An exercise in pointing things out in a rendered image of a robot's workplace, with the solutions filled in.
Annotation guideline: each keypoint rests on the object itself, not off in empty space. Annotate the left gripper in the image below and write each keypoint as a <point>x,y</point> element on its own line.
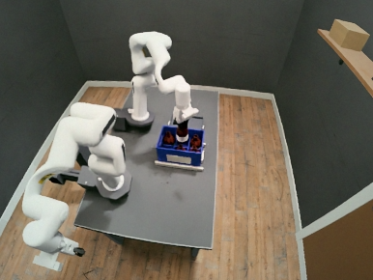
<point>177,116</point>

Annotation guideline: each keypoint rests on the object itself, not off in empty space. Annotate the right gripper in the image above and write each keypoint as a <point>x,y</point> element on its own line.
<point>71,248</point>

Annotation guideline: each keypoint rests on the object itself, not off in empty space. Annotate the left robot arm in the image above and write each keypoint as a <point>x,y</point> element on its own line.
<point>157,44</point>

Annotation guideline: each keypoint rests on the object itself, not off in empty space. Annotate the blue box with white label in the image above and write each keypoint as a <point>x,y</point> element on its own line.
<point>169,154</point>

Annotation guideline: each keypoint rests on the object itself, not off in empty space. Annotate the black shallow tray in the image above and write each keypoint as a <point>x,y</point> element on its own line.
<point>194,122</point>

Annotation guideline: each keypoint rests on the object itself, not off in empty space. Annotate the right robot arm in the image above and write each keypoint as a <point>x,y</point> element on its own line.
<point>107,160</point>

